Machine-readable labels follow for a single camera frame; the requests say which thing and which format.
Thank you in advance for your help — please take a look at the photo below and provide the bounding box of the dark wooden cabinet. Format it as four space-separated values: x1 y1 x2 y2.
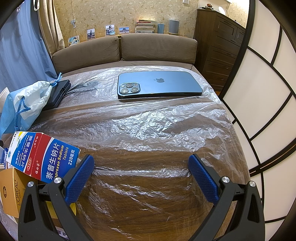
194 9 245 92

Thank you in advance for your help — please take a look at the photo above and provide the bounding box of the blue curtain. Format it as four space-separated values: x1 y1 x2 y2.
1 1 58 92

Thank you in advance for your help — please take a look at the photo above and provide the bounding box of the gold L'Oreal box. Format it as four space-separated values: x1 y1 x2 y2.
1 168 77 221

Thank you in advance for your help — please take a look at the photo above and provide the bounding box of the stack of books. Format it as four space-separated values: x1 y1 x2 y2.
135 20 158 33

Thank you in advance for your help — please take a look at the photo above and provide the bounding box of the brown sofa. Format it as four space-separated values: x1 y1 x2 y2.
52 34 198 76

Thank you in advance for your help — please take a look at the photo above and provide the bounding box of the blue cup on shelf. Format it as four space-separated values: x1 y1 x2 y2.
158 23 165 34

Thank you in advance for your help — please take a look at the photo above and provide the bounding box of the photo card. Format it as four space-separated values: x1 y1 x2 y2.
87 28 95 40
118 26 130 35
68 35 80 47
105 25 115 36

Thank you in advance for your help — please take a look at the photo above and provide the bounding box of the blue red naproxen box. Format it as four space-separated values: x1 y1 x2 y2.
6 131 80 183

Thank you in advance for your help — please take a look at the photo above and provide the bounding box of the black phone case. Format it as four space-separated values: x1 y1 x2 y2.
42 79 71 111

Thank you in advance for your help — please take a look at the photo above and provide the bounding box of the blue iPhone smartphone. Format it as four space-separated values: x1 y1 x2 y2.
117 71 203 99

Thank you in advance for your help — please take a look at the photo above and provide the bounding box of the grey cylindrical speaker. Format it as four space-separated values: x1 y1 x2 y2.
168 20 180 35

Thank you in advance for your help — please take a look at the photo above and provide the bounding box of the photo card leftmost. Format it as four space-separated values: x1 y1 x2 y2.
68 35 80 47

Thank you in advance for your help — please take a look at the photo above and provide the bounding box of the shoji screen divider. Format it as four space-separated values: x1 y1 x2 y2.
220 1 295 240

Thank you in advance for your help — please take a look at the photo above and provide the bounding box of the beige curtain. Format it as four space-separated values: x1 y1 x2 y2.
37 0 65 56

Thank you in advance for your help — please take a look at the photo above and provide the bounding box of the blue white drawstring bag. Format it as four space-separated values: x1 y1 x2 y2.
1 73 62 135

